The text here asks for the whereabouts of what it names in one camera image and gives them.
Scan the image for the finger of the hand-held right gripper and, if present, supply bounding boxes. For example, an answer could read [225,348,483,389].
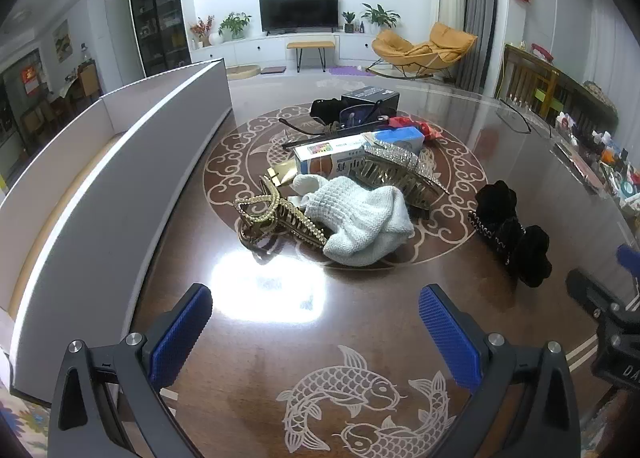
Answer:
[566,268,622,323]
[616,243,640,273]

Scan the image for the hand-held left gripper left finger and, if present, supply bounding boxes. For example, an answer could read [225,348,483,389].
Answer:
[48,283,213,458]

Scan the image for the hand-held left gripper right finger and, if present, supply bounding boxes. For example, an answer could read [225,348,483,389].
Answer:
[418,284,581,458]

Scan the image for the black flower chain hair clip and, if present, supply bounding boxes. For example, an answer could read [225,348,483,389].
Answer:
[469,180,553,289]

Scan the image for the white knitted glove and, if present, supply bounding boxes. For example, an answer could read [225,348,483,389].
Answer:
[291,174,416,268]

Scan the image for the gold pearl claw hair clip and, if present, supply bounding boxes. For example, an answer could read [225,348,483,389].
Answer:
[234,175,331,254]

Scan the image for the rhinestone claw hair clip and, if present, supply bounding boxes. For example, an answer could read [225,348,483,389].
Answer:
[357,140,451,211]

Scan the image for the red snack packet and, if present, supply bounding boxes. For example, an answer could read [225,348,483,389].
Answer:
[387,115,443,143]

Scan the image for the blue white ointment box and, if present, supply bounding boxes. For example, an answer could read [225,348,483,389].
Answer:
[293,127,426,178]

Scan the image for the dark frame eyeglasses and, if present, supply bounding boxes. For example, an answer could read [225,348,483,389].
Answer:
[280,100,396,149]

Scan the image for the black printed box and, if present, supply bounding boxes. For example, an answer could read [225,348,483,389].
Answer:
[341,86,401,125]

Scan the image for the brown patterned wooden desktop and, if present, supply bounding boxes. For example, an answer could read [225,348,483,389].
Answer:
[117,72,640,458]

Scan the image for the pile of small bottles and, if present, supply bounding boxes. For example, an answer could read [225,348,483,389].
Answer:
[555,108,640,211]

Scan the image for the floral cloth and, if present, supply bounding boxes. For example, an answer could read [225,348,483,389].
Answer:
[0,378,51,444]

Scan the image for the brown wooden chair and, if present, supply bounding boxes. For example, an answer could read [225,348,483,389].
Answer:
[502,44,561,111]

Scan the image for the white television cabinet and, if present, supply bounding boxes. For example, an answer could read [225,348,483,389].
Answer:
[190,30,396,69]

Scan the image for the orange rocking chair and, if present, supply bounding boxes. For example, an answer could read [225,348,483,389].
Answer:
[367,22,478,84]

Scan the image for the red door poster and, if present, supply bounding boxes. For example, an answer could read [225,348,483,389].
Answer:
[22,65,41,96]

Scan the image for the white door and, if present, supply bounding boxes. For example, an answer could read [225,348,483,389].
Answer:
[104,0,133,84]

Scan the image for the red flower vase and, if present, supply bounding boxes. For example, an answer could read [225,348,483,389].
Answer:
[190,15,216,49]

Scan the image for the bushy green potted plant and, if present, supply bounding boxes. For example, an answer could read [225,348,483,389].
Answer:
[218,11,252,41]

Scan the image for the small wooden bench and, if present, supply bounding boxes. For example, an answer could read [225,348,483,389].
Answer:
[286,40,335,73]

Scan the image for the black glass display cabinet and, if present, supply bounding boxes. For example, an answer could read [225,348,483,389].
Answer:
[126,0,193,78]

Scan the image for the large leafy potted plant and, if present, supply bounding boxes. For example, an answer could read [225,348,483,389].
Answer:
[361,3,401,35]

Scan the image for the black flat television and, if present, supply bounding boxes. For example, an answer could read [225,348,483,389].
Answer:
[258,0,339,35]

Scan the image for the framed wall picture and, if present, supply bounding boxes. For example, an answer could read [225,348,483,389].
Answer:
[52,19,71,63]

